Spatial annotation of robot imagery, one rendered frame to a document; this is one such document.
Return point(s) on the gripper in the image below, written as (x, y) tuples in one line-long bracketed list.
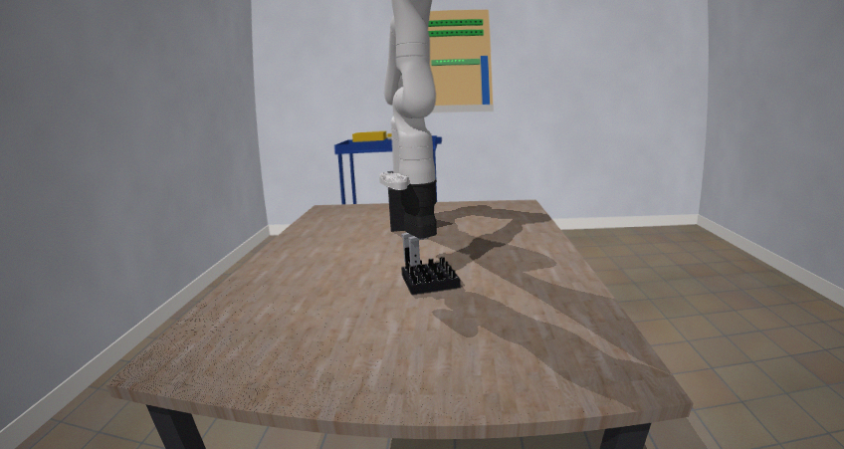
[(417, 184)]

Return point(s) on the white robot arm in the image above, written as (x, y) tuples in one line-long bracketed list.
[(409, 50)]

